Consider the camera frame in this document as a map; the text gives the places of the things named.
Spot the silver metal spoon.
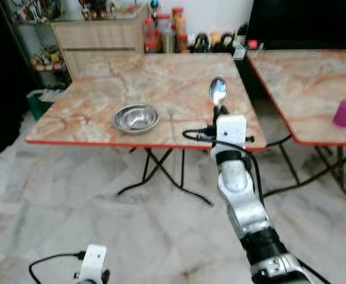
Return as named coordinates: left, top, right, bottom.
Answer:
left=208, top=77, right=228, bottom=109

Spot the black kettle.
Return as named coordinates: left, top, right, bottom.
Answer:
left=193, top=33, right=212, bottom=54
left=216, top=32, right=236, bottom=54

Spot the marble-top folding table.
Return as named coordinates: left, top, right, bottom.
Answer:
left=25, top=52, right=269, bottom=208
left=246, top=49, right=346, bottom=202

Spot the stainless steel bowl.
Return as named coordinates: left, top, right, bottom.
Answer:
left=112, top=104, right=160, bottom=134

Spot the orange-capped tall bottle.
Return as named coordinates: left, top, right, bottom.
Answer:
left=172, top=7, right=189, bottom=53

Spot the clear plastic bottle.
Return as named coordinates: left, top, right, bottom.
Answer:
left=158, top=14, right=174, bottom=54

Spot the red-capped sauce bottle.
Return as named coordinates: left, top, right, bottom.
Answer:
left=143, top=18, right=160, bottom=54

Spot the black television screen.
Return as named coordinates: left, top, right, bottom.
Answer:
left=245, top=0, right=346, bottom=47

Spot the wooden drawer cabinet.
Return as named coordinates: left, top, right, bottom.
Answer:
left=51, top=8, right=150, bottom=79

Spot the green plastic basket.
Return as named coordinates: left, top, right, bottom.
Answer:
left=26, top=89, right=65, bottom=120

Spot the black storage shelf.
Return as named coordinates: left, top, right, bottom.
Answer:
left=0, top=0, right=74, bottom=91

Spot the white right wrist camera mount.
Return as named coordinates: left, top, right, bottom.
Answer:
left=213, top=115, right=248, bottom=156

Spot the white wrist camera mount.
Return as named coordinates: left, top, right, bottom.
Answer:
left=77, top=244, right=109, bottom=284
left=213, top=115, right=248, bottom=156

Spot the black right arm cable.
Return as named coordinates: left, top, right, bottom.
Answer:
left=182, top=125, right=266, bottom=203

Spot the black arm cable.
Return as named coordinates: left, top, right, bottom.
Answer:
left=182, top=125, right=266, bottom=203
left=29, top=252, right=86, bottom=284

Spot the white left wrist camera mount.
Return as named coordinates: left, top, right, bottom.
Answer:
left=77, top=244, right=109, bottom=284

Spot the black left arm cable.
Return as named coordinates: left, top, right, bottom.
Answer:
left=29, top=252, right=86, bottom=284

